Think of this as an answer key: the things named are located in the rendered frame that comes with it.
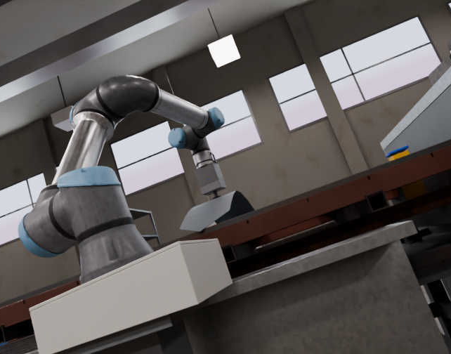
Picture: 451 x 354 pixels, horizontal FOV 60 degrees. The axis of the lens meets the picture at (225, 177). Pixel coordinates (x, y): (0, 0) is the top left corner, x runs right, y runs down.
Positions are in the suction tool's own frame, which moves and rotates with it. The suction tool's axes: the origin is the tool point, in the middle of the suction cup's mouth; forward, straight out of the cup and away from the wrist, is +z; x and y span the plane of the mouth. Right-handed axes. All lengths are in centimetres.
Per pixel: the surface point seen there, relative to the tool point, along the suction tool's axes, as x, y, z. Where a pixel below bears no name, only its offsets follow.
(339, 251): 49, -42, 29
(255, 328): 39, -13, 42
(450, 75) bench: 10, -87, -7
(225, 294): 55, -15, 30
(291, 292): 36, -25, 36
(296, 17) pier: -619, -56, -397
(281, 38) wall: -620, -13, -370
